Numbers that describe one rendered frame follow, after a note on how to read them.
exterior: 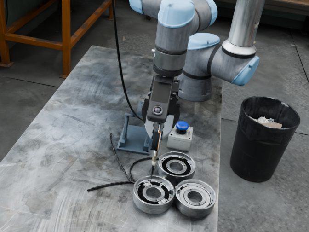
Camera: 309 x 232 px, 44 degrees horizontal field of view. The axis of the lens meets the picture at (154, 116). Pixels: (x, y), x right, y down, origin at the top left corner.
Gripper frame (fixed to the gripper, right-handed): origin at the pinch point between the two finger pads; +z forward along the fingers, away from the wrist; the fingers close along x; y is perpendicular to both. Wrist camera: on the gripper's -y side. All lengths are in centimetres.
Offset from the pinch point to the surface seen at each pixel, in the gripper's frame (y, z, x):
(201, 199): -8.3, 11.4, -14.1
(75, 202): -14.9, 13.2, 17.5
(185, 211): -13.6, 11.1, -9.9
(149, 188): -8.3, 10.8, -0.3
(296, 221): 69, 93, -81
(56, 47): 182, 69, 90
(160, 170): -1.4, 10.0, -2.3
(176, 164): 3.5, 11.1, -6.7
